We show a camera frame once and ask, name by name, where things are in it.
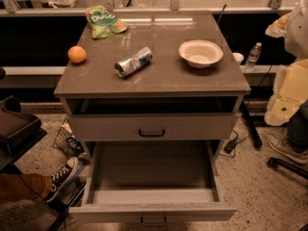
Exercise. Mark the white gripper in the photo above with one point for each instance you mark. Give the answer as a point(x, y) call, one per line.
point(297, 33)

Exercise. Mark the orange fruit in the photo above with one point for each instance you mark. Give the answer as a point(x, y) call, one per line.
point(77, 54)

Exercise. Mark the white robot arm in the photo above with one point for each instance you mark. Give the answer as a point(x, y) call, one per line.
point(293, 27)

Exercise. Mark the grey drawer cabinet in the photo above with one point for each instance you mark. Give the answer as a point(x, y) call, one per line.
point(167, 86)

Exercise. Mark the open bottom drawer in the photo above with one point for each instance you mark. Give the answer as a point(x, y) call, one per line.
point(152, 183)

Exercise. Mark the clear water bottle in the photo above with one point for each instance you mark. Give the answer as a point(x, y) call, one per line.
point(253, 57)

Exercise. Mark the grey sneaker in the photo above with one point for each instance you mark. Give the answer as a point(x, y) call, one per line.
point(282, 146)

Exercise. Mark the small white cup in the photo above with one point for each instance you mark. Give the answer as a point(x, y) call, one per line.
point(238, 57)

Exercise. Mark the black chair leg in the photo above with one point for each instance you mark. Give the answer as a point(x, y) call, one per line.
point(275, 163)

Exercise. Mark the black power adapter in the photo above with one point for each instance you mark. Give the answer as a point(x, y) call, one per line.
point(230, 146)

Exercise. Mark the white paper bowl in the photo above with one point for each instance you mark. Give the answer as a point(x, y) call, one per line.
point(200, 53)

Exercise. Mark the silver drink can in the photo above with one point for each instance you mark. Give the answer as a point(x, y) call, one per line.
point(133, 62)

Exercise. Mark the green chip bag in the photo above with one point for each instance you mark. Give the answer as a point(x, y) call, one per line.
point(103, 23)

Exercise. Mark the black and white sneaker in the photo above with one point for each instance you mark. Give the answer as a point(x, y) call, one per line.
point(61, 177)

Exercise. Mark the dark brown chair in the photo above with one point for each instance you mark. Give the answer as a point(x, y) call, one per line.
point(19, 132)

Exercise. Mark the brown trouser leg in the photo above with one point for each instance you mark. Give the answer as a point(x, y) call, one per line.
point(15, 187)

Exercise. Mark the wire basket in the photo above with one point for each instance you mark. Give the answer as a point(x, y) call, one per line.
point(66, 143)

